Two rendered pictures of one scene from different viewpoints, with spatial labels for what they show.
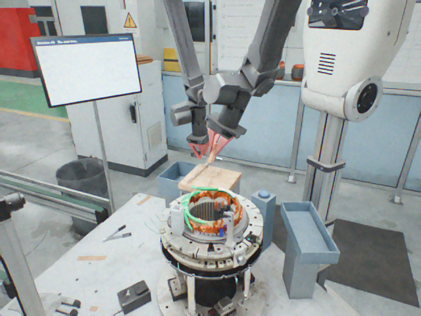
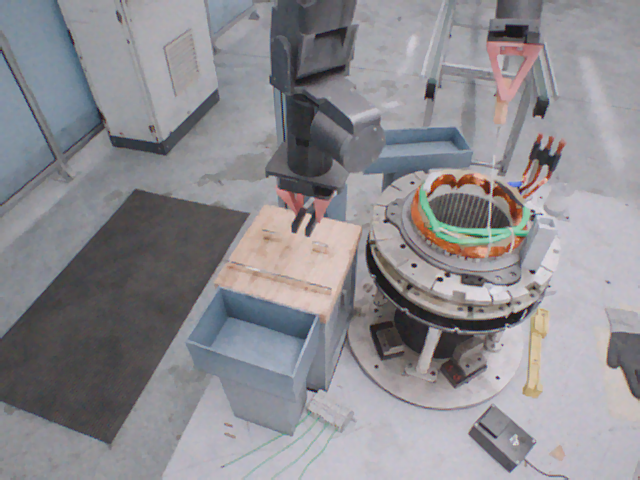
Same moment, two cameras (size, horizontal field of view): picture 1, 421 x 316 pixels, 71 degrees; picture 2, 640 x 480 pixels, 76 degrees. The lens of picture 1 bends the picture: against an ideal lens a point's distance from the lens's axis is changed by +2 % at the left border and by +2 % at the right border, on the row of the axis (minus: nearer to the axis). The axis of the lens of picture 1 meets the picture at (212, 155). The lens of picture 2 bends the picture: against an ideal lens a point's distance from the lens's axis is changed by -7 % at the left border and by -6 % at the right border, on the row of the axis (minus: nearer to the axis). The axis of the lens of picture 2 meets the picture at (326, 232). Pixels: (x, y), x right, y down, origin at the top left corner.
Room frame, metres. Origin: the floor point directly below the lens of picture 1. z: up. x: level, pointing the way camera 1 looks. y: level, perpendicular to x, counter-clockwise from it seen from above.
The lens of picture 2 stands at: (1.04, 0.50, 1.60)
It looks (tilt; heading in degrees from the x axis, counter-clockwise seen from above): 45 degrees down; 264
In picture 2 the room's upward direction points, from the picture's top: straight up
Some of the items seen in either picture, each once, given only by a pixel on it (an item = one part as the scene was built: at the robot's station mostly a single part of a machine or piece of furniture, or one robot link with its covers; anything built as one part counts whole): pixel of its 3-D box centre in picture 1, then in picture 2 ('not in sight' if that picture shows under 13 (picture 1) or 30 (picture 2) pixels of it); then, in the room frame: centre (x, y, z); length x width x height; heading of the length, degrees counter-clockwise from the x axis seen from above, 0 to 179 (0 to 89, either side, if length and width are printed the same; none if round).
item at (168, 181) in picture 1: (179, 197); (263, 373); (1.11, 0.15, 0.92); 0.17 x 0.11 x 0.28; 155
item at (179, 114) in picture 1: (187, 106); (335, 96); (0.99, 0.08, 1.38); 0.11 x 0.09 x 0.12; 120
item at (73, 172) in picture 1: (86, 187); not in sight; (2.05, 1.03, 0.39); 0.39 x 0.39 x 0.35
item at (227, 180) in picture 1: (210, 180); (292, 257); (1.04, 0.01, 1.05); 0.20 x 0.19 x 0.02; 65
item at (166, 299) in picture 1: (211, 285); (434, 322); (0.75, 0.00, 0.80); 0.39 x 0.39 x 0.01
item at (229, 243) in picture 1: (231, 229); (529, 174); (0.62, -0.05, 1.15); 0.03 x 0.02 x 0.12; 61
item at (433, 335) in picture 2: not in sight; (430, 344); (0.81, 0.12, 0.91); 0.02 x 0.02 x 0.21
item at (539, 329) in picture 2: not in sight; (538, 347); (0.54, 0.10, 0.80); 0.22 x 0.04 x 0.03; 61
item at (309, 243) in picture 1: (301, 257); (405, 190); (0.75, -0.30, 0.92); 0.25 x 0.11 x 0.28; 1
